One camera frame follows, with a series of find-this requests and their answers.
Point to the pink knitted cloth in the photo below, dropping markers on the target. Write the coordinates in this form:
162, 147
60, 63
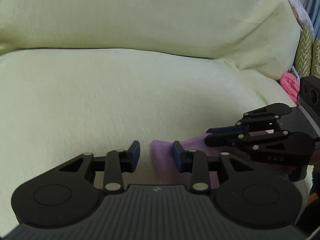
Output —
290, 86

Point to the pale grey-pink blanket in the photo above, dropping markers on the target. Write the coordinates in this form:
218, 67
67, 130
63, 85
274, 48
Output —
295, 2

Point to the blue curtain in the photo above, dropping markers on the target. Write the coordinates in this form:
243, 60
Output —
315, 7

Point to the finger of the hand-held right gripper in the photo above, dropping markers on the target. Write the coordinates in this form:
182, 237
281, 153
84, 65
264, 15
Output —
225, 130
220, 140

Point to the light blue cloth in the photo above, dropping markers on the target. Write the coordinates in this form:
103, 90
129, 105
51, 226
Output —
295, 72

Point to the green herringbone pillow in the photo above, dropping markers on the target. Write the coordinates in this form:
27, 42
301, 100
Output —
304, 52
316, 60

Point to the yellow-green sofa cover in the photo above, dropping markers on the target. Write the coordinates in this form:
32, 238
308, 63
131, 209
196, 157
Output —
125, 67

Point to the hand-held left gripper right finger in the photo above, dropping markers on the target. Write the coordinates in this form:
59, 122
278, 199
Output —
177, 155

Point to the purple tank top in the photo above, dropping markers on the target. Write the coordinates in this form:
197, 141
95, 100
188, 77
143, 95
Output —
163, 155

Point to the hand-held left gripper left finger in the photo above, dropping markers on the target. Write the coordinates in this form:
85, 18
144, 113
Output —
135, 153

